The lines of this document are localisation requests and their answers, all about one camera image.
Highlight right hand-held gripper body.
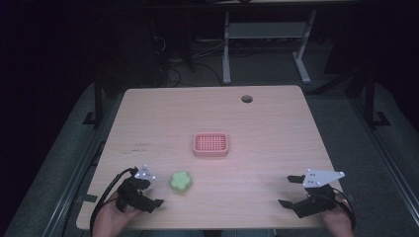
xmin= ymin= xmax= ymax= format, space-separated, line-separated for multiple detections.
xmin=292 ymin=168 xmax=346 ymax=219

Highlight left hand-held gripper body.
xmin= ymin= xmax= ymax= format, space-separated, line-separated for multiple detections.
xmin=116 ymin=164 xmax=157 ymax=212

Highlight green flower-shaped soap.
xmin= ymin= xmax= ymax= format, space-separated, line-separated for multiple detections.
xmin=170 ymin=170 xmax=194 ymax=195

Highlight pink soap dish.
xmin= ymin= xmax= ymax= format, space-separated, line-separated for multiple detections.
xmin=192 ymin=131 xmax=230 ymax=158

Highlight person's left hand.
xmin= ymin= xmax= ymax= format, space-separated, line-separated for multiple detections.
xmin=91 ymin=192 xmax=143 ymax=237

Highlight person's right hand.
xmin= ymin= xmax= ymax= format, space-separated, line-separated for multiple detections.
xmin=319 ymin=197 xmax=356 ymax=237

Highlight dark tape strip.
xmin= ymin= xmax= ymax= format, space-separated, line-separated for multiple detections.
xmin=76 ymin=194 xmax=99 ymax=203

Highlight black metal stand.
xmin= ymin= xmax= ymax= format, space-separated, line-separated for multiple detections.
xmin=82 ymin=74 xmax=104 ymax=128
xmin=361 ymin=69 xmax=392 ymax=130

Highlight bundle of floor cables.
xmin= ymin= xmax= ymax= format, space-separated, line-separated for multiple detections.
xmin=151 ymin=34 xmax=225 ymax=87

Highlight white metal desk frame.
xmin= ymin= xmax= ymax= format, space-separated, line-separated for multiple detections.
xmin=221 ymin=9 xmax=318 ymax=85

